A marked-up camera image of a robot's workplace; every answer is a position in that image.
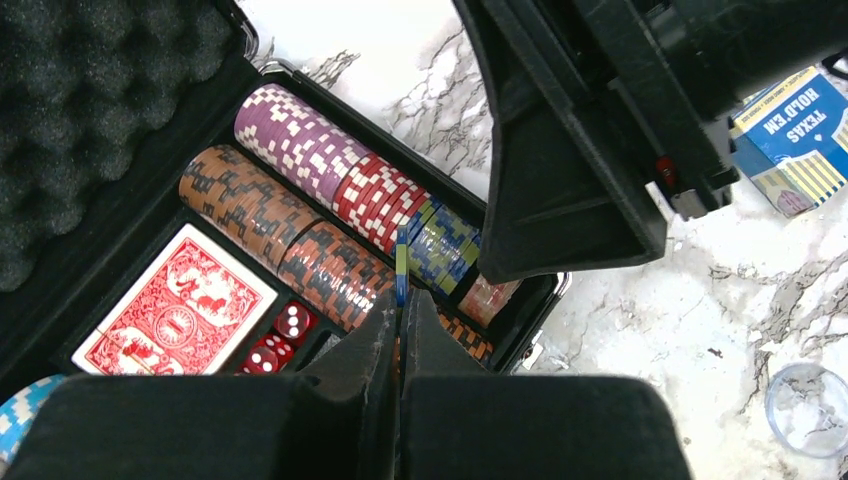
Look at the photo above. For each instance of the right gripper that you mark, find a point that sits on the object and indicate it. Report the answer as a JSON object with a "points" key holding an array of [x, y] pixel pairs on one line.
{"points": [[569, 161]]}

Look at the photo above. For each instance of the purple red chip row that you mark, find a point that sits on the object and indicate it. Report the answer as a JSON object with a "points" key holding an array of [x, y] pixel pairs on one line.
{"points": [[370, 195]]}

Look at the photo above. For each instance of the orange chip row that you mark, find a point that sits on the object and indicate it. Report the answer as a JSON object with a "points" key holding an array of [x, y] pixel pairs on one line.
{"points": [[308, 253]]}

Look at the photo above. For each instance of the red playing card deck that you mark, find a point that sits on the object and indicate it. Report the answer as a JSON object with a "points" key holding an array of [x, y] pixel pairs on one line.
{"points": [[186, 314]]}

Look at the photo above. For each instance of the black poker case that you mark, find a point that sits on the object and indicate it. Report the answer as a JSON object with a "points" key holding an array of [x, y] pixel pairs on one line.
{"points": [[103, 104]]}

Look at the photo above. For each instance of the red dice in case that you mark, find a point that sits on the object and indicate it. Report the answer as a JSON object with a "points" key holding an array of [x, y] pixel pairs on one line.
{"points": [[276, 348]]}

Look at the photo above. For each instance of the blue boxed card deck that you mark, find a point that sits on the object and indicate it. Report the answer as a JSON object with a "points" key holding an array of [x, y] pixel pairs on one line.
{"points": [[791, 142]]}

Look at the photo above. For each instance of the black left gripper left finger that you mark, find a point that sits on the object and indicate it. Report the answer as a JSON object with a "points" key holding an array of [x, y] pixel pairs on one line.
{"points": [[331, 420]]}

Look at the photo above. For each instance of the blue fifty chip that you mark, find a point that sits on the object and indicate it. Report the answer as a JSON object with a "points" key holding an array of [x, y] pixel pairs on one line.
{"points": [[401, 265]]}

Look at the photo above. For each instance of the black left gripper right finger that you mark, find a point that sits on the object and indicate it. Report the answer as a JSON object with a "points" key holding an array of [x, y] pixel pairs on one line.
{"points": [[459, 421]]}

